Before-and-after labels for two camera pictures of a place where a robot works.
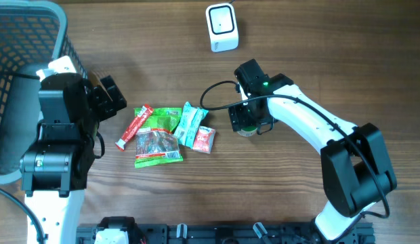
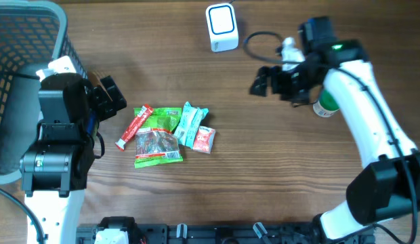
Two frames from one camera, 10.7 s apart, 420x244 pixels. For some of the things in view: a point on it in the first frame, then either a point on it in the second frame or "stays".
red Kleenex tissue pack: (204, 139) stays
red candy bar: (135, 126) stays
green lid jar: (248, 131) to (325, 106)
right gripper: (240, 119) to (279, 87)
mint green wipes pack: (190, 120) stays
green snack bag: (162, 119) stays
